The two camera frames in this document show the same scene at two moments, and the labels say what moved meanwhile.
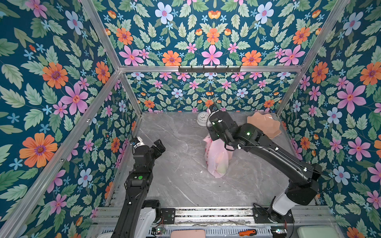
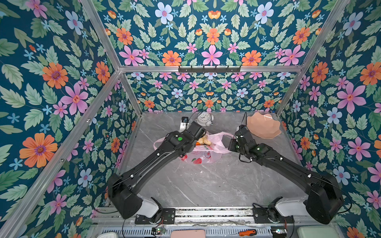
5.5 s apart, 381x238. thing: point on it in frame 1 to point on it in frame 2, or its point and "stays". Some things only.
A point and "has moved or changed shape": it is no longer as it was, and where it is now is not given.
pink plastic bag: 217,156 has moved or changed shape
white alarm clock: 202,119 stays
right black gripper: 211,131 to 232,142
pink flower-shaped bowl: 265,122 stays
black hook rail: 209,70 stays
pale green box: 318,231 stays
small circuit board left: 156,230 stays
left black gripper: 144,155 to 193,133
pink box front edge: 188,233 stays
